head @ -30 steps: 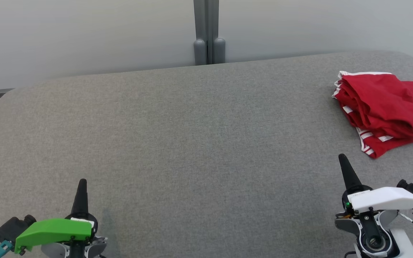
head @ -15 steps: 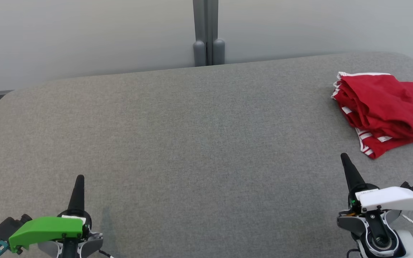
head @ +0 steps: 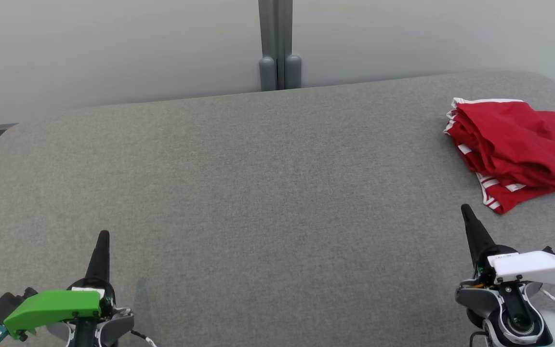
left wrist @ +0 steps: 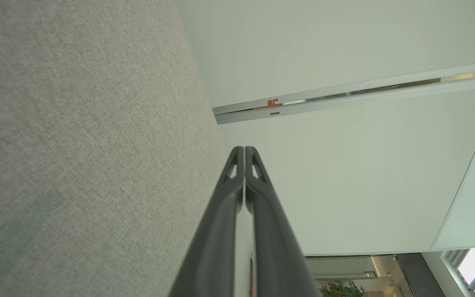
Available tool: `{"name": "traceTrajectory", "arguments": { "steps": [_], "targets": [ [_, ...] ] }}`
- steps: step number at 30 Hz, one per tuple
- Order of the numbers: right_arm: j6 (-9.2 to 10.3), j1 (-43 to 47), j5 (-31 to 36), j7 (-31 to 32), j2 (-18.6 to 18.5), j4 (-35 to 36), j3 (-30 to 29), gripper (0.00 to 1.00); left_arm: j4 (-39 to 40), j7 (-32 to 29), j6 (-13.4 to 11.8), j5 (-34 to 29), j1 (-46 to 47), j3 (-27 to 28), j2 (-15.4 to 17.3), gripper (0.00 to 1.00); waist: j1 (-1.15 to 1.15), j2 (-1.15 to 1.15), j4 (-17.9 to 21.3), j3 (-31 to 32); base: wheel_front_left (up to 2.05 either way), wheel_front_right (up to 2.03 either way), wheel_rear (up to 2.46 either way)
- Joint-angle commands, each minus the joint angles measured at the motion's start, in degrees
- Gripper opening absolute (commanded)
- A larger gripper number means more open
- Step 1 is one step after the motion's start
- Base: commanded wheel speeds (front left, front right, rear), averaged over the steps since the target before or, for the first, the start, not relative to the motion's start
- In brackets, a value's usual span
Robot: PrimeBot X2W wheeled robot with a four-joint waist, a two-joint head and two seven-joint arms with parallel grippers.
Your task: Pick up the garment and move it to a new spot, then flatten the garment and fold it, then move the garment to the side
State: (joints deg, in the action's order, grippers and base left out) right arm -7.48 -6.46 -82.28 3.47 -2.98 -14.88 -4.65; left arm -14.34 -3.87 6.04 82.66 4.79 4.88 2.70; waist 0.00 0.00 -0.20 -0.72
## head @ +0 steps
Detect red shorts with white stripes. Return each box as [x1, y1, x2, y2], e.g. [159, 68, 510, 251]
[451, 98, 555, 189]

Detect red jersey with white sleeves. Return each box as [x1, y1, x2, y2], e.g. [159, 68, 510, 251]
[444, 110, 555, 214]

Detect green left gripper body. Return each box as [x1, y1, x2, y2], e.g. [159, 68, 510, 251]
[3, 278, 116, 339]

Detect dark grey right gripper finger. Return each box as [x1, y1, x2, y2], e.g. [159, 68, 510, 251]
[461, 204, 500, 270]

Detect grey double partition post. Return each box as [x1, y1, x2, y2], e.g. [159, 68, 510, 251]
[257, 0, 303, 92]

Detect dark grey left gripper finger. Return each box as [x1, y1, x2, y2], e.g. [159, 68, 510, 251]
[85, 230, 111, 285]

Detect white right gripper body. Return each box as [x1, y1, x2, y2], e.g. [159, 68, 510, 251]
[473, 246, 555, 286]

